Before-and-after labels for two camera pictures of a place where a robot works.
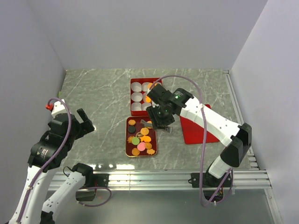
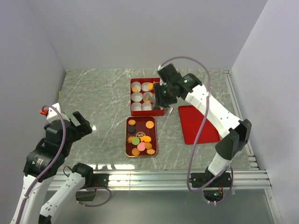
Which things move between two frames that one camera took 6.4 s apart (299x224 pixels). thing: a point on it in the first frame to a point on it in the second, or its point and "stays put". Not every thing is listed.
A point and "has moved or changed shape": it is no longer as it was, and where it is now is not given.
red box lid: [193, 132] stays put
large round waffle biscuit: [144, 131] to [134, 89]
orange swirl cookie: [130, 139] stays put
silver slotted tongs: [169, 129] has moved or changed shape
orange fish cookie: [146, 138] stays put
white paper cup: [144, 106] stays put
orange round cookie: [149, 85] stays put
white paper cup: [136, 87] stays put
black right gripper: [152, 110] to [159, 99]
